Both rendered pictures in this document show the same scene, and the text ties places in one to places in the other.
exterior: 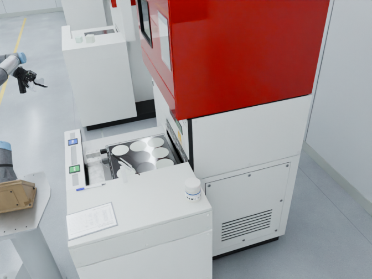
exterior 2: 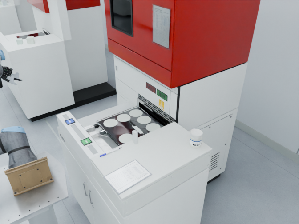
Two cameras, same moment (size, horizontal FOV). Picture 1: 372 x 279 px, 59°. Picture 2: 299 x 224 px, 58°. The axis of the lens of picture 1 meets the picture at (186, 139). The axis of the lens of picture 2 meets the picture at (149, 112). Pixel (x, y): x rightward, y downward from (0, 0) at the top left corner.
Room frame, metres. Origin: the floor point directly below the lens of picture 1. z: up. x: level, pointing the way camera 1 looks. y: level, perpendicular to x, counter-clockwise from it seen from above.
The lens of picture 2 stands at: (0.01, 0.66, 2.01)
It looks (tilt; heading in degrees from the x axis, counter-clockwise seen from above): 33 degrees down; 340
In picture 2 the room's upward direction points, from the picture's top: straight up
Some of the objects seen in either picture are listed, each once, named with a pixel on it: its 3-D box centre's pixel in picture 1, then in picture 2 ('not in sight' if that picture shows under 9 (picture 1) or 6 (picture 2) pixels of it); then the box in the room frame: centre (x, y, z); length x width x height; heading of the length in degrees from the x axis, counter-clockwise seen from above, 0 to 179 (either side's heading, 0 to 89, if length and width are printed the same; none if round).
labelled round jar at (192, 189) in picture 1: (192, 190); (195, 138); (1.08, -0.02, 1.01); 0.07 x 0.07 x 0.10
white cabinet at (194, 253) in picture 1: (137, 228); (127, 186); (1.39, 0.34, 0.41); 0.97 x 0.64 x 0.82; 16
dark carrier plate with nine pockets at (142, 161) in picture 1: (141, 156); (131, 125); (1.50, 0.26, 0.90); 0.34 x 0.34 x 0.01; 16
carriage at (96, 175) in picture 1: (96, 174); (98, 144); (1.41, 0.51, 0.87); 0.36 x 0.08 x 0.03; 16
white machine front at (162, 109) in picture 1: (169, 114); (142, 90); (1.74, 0.09, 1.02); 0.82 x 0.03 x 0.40; 16
